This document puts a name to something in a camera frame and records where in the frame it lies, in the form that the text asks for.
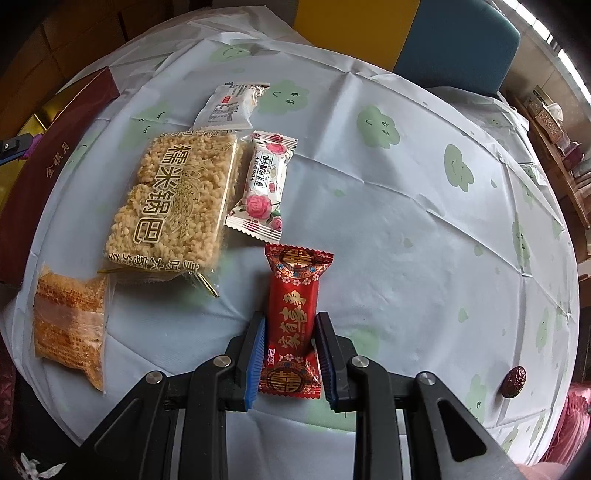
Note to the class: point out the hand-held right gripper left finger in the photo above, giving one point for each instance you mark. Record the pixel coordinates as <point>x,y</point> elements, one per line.
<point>256,357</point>

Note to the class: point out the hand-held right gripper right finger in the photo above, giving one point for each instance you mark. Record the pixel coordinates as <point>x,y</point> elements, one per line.
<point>324,357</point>

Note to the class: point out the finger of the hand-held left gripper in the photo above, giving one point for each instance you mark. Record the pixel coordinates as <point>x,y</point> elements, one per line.
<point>11,150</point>

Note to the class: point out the purple snack packet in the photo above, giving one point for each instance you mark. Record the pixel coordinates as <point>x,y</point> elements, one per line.
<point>36,145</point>

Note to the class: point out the red box with gold interior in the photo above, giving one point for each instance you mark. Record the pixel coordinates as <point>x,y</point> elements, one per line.
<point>41,184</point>

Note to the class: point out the red candy packet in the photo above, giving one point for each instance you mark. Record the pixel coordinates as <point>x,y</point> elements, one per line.
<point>293,300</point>

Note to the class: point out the clear puffed rice cracker packet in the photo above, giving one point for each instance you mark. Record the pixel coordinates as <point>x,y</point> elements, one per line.
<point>175,198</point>

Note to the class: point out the white rose print packet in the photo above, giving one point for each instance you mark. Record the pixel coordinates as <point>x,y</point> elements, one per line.
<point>263,184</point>

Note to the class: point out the clear orange crispy snack packet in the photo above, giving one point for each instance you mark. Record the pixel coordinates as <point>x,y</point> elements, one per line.
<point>69,323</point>

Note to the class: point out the small white snack packet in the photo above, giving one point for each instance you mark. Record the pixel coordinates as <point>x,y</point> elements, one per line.
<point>226,108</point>

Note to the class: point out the wooden wardrobe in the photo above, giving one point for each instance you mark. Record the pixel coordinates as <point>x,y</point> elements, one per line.
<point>69,37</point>

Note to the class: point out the red date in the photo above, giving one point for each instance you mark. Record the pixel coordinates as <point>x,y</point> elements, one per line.
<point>513,381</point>

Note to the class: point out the dark red floral cloth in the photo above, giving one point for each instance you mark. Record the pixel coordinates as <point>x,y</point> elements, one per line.
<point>21,429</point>

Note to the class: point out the wooden side desk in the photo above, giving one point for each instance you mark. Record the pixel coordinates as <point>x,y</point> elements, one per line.
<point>572,194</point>

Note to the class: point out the purple box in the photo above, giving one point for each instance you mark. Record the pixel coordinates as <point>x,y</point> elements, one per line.
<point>571,156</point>

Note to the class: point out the tissue box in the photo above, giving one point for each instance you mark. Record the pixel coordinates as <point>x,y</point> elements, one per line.
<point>547,113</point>

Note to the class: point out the grey yellow blue sofa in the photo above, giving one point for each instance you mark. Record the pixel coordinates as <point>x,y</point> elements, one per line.
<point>452,41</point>

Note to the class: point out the window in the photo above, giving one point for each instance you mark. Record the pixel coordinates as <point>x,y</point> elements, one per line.
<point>568,64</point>

